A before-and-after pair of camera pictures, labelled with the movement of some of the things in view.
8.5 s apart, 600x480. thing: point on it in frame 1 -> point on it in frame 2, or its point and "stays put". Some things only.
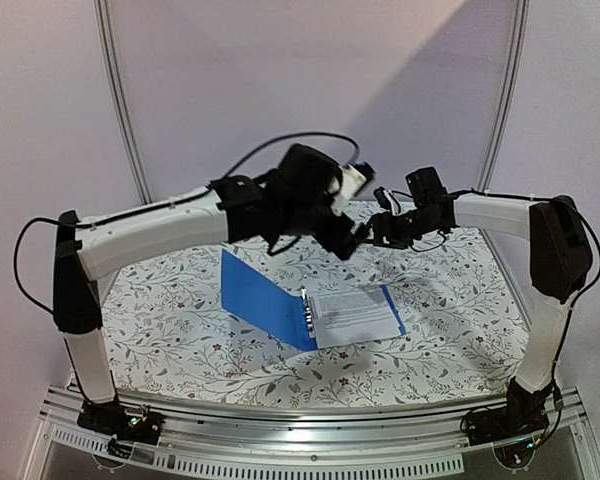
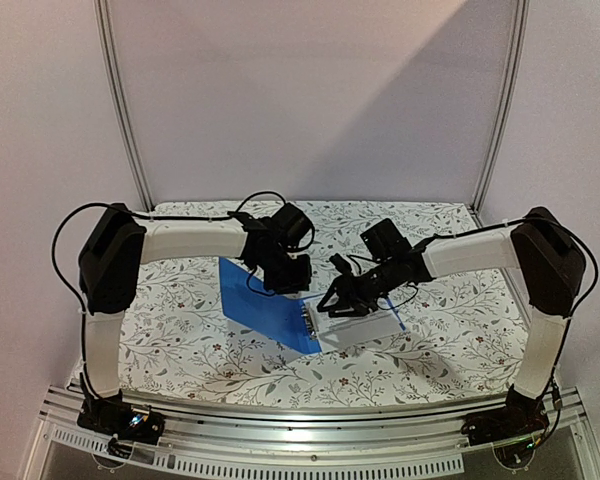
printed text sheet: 351,314 stays put
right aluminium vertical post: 513,91 stays put
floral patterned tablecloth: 460,288 stays put
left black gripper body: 331,240 -> 283,276
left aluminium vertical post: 110,56 stays put
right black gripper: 387,228 -> 353,289
